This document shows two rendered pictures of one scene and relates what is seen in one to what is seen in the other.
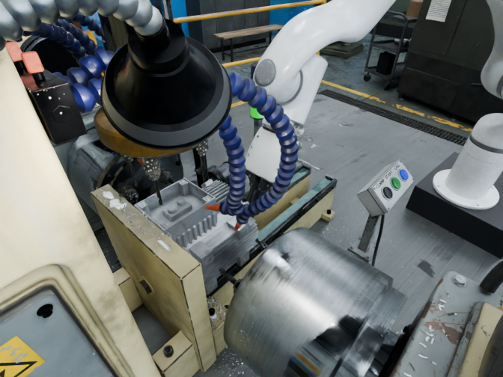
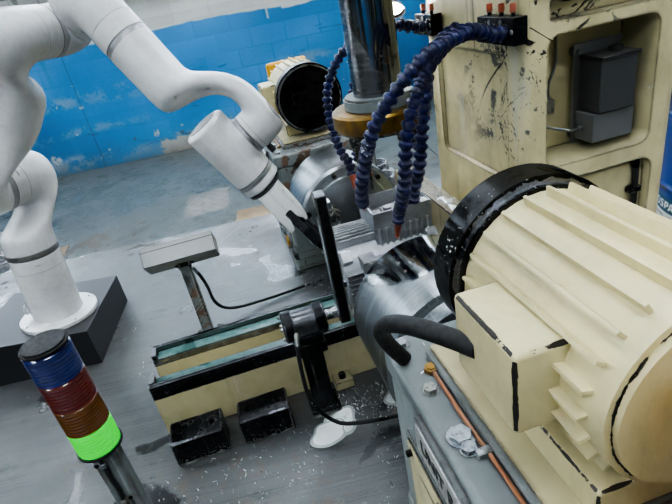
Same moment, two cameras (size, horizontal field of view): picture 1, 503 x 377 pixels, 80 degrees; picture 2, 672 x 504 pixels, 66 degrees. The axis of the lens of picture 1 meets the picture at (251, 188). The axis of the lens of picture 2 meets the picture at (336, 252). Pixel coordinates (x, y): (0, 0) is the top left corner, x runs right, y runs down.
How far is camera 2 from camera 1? 1.42 m
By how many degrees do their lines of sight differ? 105
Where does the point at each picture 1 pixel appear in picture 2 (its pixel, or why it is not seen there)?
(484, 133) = (47, 236)
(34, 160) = not seen: hidden behind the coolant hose
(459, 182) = (74, 294)
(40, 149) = not seen: hidden behind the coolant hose
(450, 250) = (146, 314)
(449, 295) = (290, 151)
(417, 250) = (170, 321)
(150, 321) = not seen: hidden behind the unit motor
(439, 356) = (321, 141)
